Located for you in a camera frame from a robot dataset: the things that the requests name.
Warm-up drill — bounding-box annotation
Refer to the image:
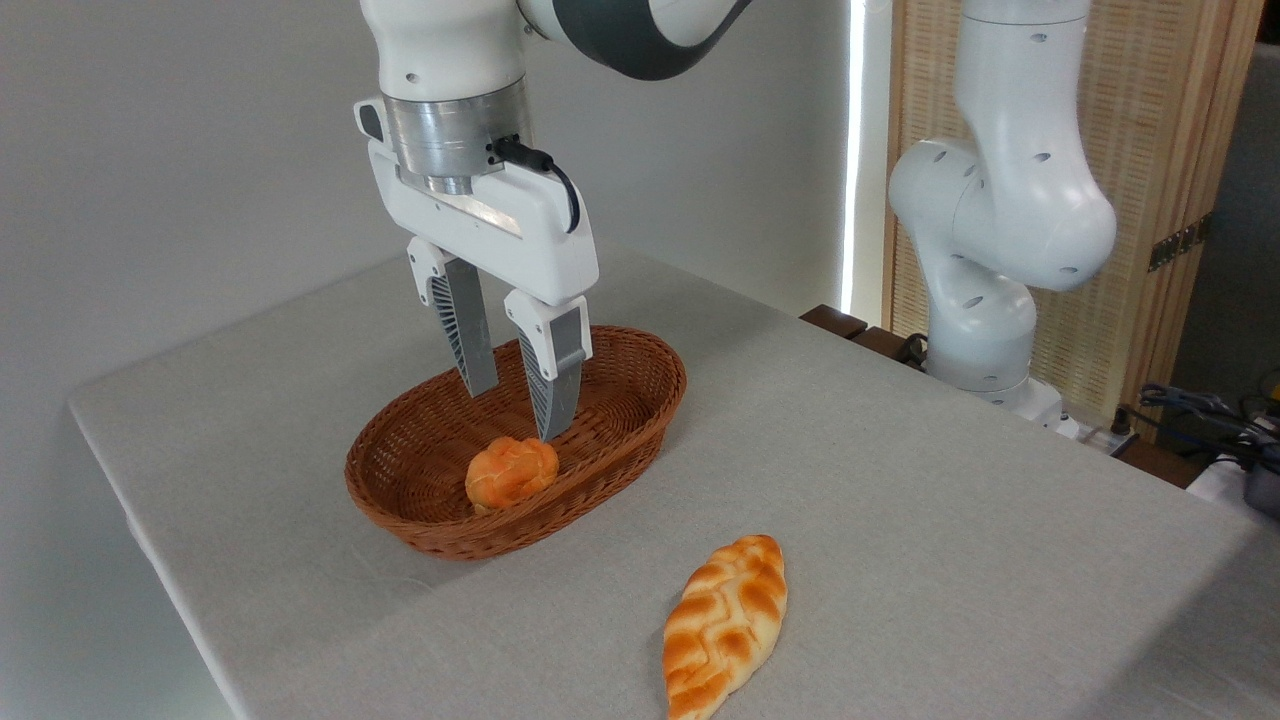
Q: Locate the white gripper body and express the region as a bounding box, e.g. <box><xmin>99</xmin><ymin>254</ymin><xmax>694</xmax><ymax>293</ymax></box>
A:
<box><xmin>367</xmin><ymin>140</ymin><xmax>600</xmax><ymax>308</ymax></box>

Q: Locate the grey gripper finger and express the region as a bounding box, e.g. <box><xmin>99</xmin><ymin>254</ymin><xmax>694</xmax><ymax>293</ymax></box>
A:
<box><xmin>406</xmin><ymin>237</ymin><xmax>500</xmax><ymax>398</ymax></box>
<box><xmin>503</xmin><ymin>289</ymin><xmax>594</xmax><ymax>442</ymax></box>

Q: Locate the long braided bread loaf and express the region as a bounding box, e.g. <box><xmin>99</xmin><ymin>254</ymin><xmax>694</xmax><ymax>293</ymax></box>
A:
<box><xmin>663</xmin><ymin>534</ymin><xmax>789</xmax><ymax>720</ymax></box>

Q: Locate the brown oval wicker basket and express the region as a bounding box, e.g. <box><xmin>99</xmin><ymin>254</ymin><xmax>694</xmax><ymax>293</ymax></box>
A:
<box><xmin>345</xmin><ymin>325</ymin><xmax>688</xmax><ymax>561</ymax></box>

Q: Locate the round orange bread roll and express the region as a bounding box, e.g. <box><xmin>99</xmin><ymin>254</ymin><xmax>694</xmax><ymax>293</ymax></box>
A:
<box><xmin>465</xmin><ymin>436</ymin><xmax>560</xmax><ymax>515</ymax></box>

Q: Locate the white vertical light strip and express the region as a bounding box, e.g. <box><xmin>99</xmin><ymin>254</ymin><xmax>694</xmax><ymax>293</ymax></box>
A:
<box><xmin>838</xmin><ymin>0</ymin><xmax>867</xmax><ymax>316</ymax></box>

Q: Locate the grey tablecloth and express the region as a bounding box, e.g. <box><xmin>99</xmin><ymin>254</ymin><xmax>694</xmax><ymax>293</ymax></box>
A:
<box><xmin>68</xmin><ymin>240</ymin><xmax>1280</xmax><ymax>720</ymax></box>

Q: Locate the white power strip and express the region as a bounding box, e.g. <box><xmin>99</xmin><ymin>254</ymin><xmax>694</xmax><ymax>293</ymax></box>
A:
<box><xmin>1075</xmin><ymin>424</ymin><xmax>1141</xmax><ymax>457</ymax></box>

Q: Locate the metal screen hinge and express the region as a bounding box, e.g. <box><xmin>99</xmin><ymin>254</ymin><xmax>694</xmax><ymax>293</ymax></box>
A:
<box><xmin>1148</xmin><ymin>213</ymin><xmax>1213</xmax><ymax>273</ymax></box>

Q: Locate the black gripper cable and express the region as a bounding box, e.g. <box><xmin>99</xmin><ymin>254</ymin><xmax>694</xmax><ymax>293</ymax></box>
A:
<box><xmin>490</xmin><ymin>135</ymin><xmax>583</xmax><ymax>235</ymax></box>

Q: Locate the black cable bundle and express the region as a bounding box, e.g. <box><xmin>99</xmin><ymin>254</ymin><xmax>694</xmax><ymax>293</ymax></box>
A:
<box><xmin>1138</xmin><ymin>383</ymin><xmax>1280</xmax><ymax>473</ymax></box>

